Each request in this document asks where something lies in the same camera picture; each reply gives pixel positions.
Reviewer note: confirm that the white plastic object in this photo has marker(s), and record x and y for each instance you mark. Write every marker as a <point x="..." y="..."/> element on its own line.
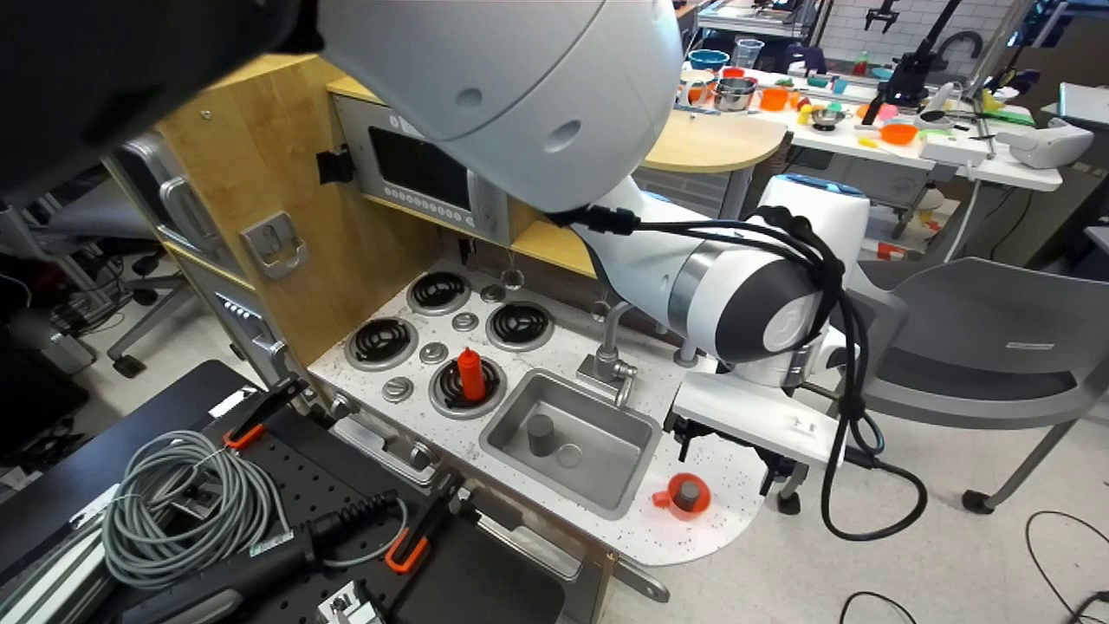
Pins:
<point x="1046" y="143"/>

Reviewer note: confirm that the grey button panel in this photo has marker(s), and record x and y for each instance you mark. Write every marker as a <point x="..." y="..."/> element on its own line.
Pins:
<point x="243" y="316"/>

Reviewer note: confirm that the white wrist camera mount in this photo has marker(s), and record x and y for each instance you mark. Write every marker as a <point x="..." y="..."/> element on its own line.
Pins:
<point x="751" y="418"/>

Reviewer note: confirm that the black office chair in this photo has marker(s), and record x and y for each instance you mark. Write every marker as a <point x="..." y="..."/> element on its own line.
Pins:
<point x="126" y="288"/>

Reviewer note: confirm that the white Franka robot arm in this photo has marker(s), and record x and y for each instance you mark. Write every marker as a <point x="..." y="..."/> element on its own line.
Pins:
<point x="522" y="80"/>

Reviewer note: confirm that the grey metal panel latch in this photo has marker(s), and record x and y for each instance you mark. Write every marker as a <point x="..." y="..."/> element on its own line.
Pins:
<point x="274" y="245"/>

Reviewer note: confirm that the black perforated work table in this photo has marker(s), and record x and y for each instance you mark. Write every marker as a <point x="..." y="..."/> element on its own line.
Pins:
<point x="290" y="462"/>

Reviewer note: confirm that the black and orange clamp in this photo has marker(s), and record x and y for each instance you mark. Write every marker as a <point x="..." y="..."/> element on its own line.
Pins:
<point x="408" y="551"/>
<point x="247" y="435"/>

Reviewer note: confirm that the grey toy microwave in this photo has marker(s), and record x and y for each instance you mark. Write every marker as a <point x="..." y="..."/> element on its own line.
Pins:
<point x="417" y="169"/>

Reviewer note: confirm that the grey plastic chair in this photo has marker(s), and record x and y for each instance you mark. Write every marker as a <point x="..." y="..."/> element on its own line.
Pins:
<point x="991" y="349"/>

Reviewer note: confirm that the black coil stove burner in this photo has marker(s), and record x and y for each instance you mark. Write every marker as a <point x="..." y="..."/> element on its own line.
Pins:
<point x="439" y="293"/>
<point x="381" y="344"/>
<point x="445" y="386"/>
<point x="518" y="322"/>

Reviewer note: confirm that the grey toy sink basin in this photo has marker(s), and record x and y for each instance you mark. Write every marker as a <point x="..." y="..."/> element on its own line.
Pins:
<point x="601" y="478"/>

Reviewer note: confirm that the white cluttered table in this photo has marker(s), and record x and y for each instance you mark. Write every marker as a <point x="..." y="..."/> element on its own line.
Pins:
<point x="991" y="156"/>

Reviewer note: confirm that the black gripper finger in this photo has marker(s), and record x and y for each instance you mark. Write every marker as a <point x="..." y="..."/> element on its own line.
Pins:
<point x="781" y="476"/>
<point x="691" y="437"/>

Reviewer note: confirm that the grey stove knob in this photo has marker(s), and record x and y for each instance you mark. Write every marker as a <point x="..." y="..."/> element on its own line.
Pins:
<point x="397" y="389"/>
<point x="492" y="293"/>
<point x="466" y="321"/>
<point x="436" y="352"/>

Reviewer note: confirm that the orange plastic cup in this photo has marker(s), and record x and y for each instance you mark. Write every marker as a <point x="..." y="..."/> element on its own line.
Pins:
<point x="663" y="501"/>

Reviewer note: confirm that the black panel bracket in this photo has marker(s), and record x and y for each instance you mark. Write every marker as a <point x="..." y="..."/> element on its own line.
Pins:
<point x="335" y="164"/>

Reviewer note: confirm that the aluminium extrusion rail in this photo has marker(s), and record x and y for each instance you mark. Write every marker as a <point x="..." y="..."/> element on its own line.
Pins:
<point x="47" y="578"/>

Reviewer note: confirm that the orange bowl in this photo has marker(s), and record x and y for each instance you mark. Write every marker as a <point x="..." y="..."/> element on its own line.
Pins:
<point x="900" y="132"/>

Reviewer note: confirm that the wooden toy kitchen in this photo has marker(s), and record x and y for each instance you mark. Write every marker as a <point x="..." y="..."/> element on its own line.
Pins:
<point x="263" y="140"/>

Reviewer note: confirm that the grey toy faucet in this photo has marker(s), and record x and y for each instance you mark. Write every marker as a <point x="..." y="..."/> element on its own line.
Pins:
<point x="608" y="349"/>

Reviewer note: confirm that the grey cylinder block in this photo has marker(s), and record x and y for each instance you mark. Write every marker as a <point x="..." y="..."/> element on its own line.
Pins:
<point x="541" y="431"/>

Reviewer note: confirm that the small dark grey cylinder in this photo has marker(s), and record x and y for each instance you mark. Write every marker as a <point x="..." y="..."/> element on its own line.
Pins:
<point x="691" y="492"/>

